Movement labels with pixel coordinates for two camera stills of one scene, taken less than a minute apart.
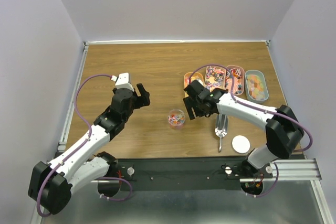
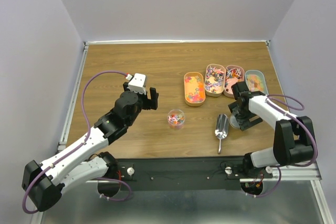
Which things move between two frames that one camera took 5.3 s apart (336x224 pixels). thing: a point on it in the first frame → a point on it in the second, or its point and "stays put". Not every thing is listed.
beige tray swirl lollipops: [215, 77] stays put
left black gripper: [143, 100] → [149, 104]
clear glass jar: [176, 118] stays put
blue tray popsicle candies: [255, 86] stays put
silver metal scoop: [221, 128] stays put
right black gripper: [189, 103] → [244, 123]
